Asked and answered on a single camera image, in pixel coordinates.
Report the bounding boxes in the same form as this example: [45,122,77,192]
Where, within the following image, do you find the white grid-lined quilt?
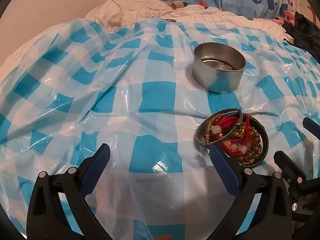
[84,0,294,40]

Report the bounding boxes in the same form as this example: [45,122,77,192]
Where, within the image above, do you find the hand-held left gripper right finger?
[211,145,293,240]

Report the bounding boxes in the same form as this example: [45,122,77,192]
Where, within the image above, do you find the blue white checkered plastic tablecloth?
[0,17,320,240]

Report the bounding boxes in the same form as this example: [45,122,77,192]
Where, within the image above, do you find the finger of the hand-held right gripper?
[274,151,313,188]
[302,117,320,141]

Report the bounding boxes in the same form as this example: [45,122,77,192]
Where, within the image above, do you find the round metal tin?
[192,42,246,93]

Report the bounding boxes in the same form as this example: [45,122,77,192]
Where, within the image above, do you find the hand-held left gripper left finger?
[26,144,112,240]

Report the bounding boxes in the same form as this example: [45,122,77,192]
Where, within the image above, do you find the pink cloth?
[276,10,297,25]

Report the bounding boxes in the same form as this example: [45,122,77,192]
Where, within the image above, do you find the dark clothes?
[285,12,320,64]

